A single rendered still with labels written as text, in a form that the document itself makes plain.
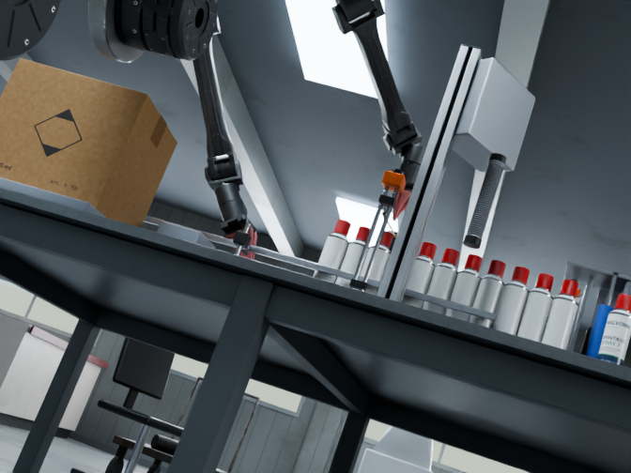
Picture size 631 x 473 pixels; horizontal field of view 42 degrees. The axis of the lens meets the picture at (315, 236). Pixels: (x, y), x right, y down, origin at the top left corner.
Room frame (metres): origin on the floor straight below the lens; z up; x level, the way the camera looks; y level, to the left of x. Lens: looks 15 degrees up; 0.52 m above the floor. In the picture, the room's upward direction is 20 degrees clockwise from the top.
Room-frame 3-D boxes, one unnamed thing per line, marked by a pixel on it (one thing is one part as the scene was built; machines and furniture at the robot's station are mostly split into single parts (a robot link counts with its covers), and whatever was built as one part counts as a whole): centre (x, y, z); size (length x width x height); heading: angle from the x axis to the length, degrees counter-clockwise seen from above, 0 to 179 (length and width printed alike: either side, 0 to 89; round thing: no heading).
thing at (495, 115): (1.68, -0.26, 1.38); 0.17 x 0.10 x 0.19; 127
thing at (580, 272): (1.76, -0.62, 1.14); 0.14 x 0.11 x 0.01; 72
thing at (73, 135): (1.73, 0.54, 0.99); 0.30 x 0.24 x 0.27; 78
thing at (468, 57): (1.65, -0.18, 1.16); 0.04 x 0.04 x 0.67; 72
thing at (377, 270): (1.81, -0.15, 0.98); 0.05 x 0.05 x 0.20
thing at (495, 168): (1.65, -0.31, 1.18); 0.04 x 0.04 x 0.21
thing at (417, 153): (2.00, -0.17, 1.36); 0.07 x 0.06 x 0.07; 169
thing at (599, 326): (1.70, -0.64, 0.98); 0.03 x 0.03 x 0.17
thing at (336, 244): (1.84, -0.05, 0.98); 0.05 x 0.05 x 0.20
